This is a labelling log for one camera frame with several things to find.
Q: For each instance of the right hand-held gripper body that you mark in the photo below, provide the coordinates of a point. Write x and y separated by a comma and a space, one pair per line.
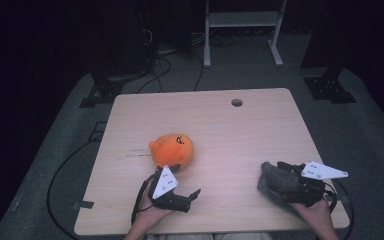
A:
316, 171

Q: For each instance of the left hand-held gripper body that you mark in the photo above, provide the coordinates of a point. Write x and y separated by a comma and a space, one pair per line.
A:
164, 183

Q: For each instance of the orange plush toy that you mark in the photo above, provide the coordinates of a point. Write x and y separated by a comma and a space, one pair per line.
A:
171, 150

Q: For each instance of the person's left hand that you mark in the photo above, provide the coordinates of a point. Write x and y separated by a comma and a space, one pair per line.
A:
150, 215

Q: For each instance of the person's right hand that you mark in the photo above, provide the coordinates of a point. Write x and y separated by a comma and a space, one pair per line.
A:
318, 215

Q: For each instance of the grey tape strip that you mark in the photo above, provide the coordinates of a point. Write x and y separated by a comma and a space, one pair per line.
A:
84, 204

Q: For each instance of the black floor stand base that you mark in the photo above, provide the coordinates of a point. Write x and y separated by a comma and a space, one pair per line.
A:
101, 93
330, 88

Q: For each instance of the black floor tape outline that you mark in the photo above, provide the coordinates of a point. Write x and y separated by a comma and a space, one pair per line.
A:
96, 131

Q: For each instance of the dark equipment cabinet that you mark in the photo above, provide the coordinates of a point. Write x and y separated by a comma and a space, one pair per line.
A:
120, 36

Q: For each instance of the white metal frame stand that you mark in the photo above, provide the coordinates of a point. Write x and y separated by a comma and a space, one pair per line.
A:
243, 19

